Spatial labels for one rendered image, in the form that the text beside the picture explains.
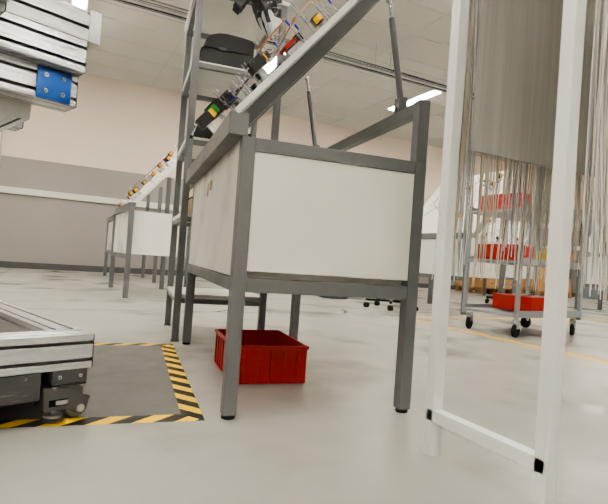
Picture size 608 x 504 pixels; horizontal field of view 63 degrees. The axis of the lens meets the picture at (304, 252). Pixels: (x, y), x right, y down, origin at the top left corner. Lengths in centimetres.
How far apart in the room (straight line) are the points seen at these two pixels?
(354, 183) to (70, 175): 790
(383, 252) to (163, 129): 815
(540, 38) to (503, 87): 21
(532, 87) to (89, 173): 820
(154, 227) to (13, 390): 357
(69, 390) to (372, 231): 95
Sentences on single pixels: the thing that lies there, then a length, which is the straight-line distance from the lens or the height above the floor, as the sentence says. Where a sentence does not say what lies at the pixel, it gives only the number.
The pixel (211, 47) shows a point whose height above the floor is 156.
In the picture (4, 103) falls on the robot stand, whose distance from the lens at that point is 164.
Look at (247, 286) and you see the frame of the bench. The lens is 142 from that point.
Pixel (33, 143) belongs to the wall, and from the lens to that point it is 927.
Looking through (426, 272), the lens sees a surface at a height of 41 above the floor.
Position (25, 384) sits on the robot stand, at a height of 11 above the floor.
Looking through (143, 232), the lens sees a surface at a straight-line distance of 484.
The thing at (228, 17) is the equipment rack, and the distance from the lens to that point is 322.
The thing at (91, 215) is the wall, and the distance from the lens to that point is 914.
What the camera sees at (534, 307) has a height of 22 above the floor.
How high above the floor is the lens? 47
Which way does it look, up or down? 1 degrees up
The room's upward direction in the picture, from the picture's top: 4 degrees clockwise
